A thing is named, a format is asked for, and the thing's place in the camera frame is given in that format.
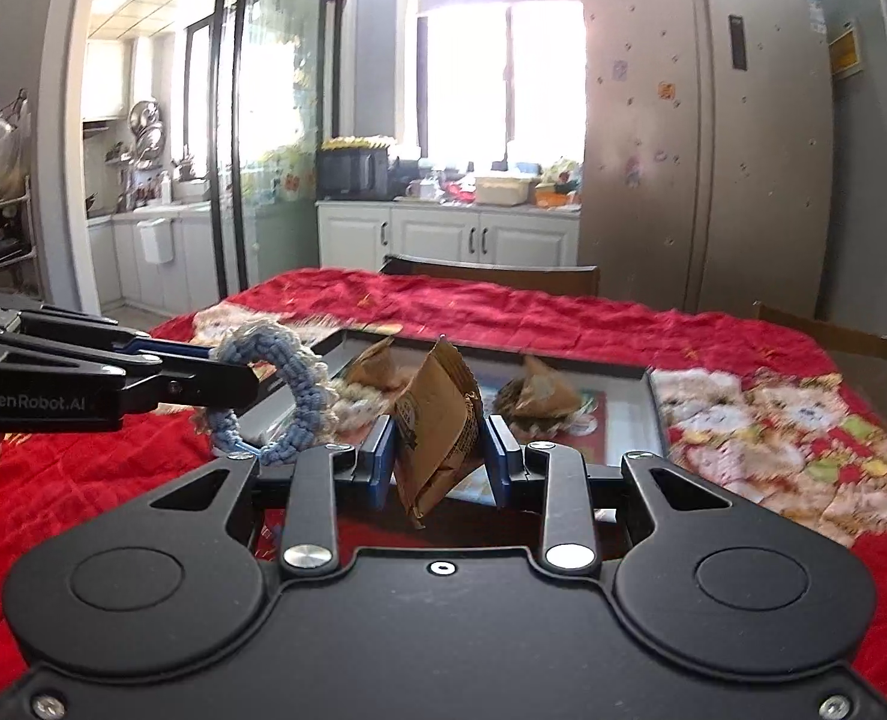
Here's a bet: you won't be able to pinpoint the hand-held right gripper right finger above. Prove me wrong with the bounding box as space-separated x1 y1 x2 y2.
487 414 739 571

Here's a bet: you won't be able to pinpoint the white counter cabinet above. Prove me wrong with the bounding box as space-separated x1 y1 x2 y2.
316 199 584 272

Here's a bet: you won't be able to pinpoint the brown snack packet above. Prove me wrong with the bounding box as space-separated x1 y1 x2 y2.
514 355 583 421
348 337 416 393
393 336 484 531

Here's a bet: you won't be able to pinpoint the hanging metal pot lids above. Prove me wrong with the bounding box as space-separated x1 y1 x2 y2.
128 99 167 160

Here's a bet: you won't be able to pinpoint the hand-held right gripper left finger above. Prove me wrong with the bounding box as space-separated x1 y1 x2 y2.
147 412 397 571

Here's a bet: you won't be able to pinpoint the cream crochet scrunchie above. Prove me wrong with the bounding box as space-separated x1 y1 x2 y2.
329 377 394 432

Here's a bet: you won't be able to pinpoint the white kitchen base cabinets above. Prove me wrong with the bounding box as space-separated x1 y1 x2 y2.
85 202 221 310

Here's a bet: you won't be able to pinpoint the silver refrigerator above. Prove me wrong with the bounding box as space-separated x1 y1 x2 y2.
579 0 840 321

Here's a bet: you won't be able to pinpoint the blue crochet scrunchie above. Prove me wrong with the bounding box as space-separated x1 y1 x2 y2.
194 319 337 467

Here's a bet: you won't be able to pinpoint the red printed blanket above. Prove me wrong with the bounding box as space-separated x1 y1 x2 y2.
0 268 887 707

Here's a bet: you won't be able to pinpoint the flower bouquet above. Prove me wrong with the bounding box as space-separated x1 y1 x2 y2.
535 157 584 194

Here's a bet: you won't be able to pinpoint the cream storage container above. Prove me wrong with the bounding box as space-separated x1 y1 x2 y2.
474 174 532 206

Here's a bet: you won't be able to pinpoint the shallow black cardboard box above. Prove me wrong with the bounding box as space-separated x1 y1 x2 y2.
252 325 675 520

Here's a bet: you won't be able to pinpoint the white hanging bin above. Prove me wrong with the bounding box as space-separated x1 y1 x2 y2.
136 216 176 266

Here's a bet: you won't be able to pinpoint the sliding glass door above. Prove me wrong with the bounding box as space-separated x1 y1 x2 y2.
179 0 352 310

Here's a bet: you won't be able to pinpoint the black microwave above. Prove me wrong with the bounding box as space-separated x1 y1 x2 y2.
316 148 394 202

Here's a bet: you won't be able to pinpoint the light wooden chair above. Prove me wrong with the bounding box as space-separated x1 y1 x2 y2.
751 300 887 374

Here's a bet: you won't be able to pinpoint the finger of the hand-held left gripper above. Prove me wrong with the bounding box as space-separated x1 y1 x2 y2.
19 306 215 365
117 361 262 415

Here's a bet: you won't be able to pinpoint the white plastic bag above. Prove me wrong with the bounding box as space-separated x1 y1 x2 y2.
0 90 34 197

